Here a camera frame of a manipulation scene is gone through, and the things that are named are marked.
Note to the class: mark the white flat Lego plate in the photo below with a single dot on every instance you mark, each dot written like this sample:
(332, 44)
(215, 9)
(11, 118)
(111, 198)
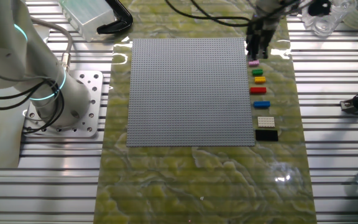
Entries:
(266, 122)

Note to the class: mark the green Lego brick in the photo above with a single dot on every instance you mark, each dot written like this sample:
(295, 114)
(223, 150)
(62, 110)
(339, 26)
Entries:
(257, 72)

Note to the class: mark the pink Lego brick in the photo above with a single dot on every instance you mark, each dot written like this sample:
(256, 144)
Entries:
(254, 63)

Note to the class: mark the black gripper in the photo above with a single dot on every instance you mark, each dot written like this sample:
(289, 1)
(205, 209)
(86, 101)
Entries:
(261, 28)

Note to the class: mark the red Lego brick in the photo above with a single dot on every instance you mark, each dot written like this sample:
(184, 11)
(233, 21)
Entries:
(258, 90)

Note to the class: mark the yellow Lego brick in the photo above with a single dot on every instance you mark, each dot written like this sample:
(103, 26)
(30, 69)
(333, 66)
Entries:
(260, 80)

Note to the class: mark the blue Lego brick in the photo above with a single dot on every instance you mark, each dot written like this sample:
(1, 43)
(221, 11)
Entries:
(262, 104)

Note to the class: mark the grey Lego baseplate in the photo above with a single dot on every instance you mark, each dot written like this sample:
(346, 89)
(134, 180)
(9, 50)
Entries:
(191, 93)

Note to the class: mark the clear plastic cup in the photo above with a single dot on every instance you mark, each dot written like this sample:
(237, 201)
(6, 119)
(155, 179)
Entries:
(325, 26)

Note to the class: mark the silver robot mounting plate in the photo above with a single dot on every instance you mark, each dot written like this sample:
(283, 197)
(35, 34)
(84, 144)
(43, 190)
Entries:
(85, 84)

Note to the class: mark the black flat Lego plate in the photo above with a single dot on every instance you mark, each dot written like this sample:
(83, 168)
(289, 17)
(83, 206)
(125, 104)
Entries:
(266, 135)

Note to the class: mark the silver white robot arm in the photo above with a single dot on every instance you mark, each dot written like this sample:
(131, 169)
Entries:
(11, 46)

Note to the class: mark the black C-clamp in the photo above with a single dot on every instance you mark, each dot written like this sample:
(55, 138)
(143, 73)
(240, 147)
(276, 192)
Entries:
(121, 21)

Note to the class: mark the green marble pattern mat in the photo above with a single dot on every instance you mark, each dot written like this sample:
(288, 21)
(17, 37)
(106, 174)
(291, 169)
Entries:
(197, 180)

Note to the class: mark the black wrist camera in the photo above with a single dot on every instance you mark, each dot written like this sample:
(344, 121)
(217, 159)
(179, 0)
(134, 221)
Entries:
(319, 7)

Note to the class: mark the translucent plastic box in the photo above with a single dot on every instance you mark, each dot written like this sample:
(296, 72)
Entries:
(87, 17)

